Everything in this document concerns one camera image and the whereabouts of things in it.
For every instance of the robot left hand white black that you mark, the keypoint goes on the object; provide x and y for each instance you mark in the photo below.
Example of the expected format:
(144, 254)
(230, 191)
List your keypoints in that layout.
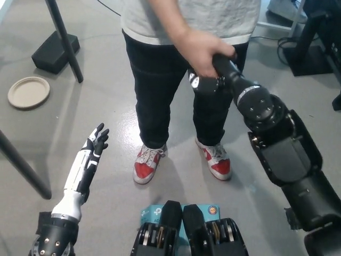
(80, 170)

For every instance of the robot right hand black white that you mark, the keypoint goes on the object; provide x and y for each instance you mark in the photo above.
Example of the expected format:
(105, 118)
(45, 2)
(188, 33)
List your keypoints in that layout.
(231, 72)

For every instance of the person right hand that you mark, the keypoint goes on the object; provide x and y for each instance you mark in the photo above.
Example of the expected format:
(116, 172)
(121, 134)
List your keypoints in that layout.
(202, 50)

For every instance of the person right red white sneaker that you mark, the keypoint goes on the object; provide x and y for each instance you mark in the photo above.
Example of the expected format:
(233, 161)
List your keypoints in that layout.
(145, 166)

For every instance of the person red white sneaker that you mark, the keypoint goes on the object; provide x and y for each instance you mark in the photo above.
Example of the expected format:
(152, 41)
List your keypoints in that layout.
(217, 161)
(145, 166)

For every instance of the person left red white sneaker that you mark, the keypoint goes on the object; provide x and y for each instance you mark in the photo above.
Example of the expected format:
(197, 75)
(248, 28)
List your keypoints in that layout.
(217, 161)

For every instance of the robot left black body block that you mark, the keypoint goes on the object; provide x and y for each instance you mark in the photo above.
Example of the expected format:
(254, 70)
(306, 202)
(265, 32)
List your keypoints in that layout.
(170, 216)

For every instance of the grey shirt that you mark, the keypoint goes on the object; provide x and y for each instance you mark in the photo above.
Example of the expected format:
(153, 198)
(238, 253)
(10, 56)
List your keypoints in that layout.
(226, 16)

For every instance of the thick black slanted pole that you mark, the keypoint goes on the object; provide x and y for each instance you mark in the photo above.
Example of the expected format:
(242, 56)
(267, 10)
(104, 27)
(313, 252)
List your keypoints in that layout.
(24, 165)

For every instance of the black trousers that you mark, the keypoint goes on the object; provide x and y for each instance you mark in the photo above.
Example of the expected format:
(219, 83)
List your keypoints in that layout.
(157, 93)

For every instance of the teal cardboard box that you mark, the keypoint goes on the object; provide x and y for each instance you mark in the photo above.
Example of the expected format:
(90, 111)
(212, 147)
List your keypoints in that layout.
(154, 212)

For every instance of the beige paper plate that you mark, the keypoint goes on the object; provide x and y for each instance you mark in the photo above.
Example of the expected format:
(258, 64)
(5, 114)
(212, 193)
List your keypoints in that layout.
(28, 92)

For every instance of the black equipment rack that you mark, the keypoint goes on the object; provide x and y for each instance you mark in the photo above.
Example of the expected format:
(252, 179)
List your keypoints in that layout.
(334, 53)

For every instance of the black rounded object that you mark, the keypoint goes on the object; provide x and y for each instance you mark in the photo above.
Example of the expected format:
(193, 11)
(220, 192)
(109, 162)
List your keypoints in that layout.
(337, 102)

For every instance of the black foam block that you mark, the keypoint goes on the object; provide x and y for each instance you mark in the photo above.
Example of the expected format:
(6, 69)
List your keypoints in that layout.
(50, 52)

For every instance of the thin black pole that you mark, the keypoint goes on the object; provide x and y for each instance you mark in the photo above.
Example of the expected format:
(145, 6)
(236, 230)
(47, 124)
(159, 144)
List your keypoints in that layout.
(65, 40)

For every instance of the white metal frame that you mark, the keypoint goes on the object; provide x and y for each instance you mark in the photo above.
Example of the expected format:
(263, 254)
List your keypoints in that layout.
(274, 25)

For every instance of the black stand base plate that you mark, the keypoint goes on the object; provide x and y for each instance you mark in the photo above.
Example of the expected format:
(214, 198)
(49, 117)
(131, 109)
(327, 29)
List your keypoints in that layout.
(314, 64)

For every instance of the black stand post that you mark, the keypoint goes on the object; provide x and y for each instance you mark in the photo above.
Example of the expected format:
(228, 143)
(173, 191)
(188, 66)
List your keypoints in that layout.
(311, 34)

